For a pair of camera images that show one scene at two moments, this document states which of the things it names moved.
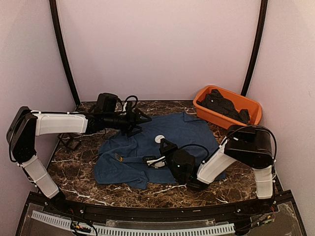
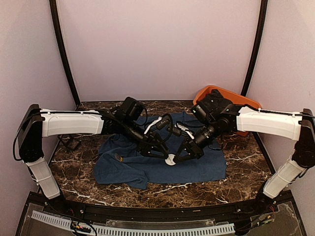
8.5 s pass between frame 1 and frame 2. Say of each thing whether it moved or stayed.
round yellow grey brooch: stayed
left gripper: moved
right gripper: moved
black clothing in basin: stayed
